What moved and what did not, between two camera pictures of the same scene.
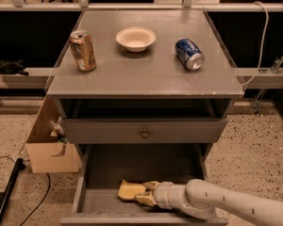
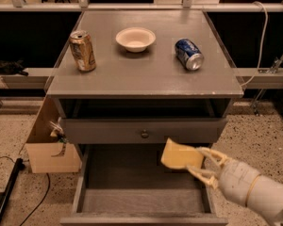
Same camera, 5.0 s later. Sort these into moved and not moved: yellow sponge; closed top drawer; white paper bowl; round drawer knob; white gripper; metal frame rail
Moved: yellow sponge; white gripper
Not moved: closed top drawer; white paper bowl; metal frame rail; round drawer knob
